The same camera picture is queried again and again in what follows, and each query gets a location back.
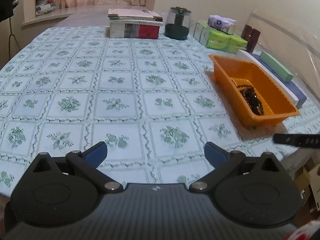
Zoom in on orange plastic tray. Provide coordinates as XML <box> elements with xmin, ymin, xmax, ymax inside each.
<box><xmin>209</xmin><ymin>54</ymin><xmax>299</xmax><ymax>128</ymax></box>

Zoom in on jewelry pile in tray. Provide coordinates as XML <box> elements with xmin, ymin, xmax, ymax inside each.
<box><xmin>231</xmin><ymin>78</ymin><xmax>265</xmax><ymax>116</ymax></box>

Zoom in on white and blue flat boxes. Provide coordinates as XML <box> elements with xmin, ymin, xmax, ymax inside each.
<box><xmin>235</xmin><ymin>50</ymin><xmax>307</xmax><ymax>109</ymax></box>

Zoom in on green rectangular box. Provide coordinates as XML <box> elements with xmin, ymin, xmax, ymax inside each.
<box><xmin>259</xmin><ymin>51</ymin><xmax>293</xmax><ymax>82</ymax></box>

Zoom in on floral green white tablecloth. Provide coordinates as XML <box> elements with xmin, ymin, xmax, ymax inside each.
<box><xmin>1</xmin><ymin>27</ymin><xmax>319</xmax><ymax>196</ymax></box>

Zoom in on clear plastic sheet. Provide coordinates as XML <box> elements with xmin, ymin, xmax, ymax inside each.
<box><xmin>248</xmin><ymin>9</ymin><xmax>319</xmax><ymax>96</ymax></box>

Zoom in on green tissue pack bundle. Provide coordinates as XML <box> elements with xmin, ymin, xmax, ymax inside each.
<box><xmin>189</xmin><ymin>21</ymin><xmax>247</xmax><ymax>54</ymax></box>

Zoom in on dark brown wooden box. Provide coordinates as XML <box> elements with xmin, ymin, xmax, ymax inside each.
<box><xmin>241</xmin><ymin>25</ymin><xmax>260</xmax><ymax>53</ymax></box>

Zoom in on purple tissue pack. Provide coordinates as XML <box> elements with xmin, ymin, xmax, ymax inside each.
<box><xmin>207</xmin><ymin>15</ymin><xmax>237</xmax><ymax>34</ymax></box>

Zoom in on stack of books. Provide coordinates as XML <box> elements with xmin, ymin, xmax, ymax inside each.
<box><xmin>108</xmin><ymin>9</ymin><xmax>163</xmax><ymax>39</ymax></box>

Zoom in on glass teapot dark green base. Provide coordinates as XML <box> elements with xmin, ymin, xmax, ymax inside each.
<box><xmin>164</xmin><ymin>7</ymin><xmax>191</xmax><ymax>40</ymax></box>

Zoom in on bags on windowsill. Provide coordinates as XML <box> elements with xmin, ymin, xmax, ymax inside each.
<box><xmin>35</xmin><ymin>0</ymin><xmax>56</xmax><ymax>16</ymax></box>

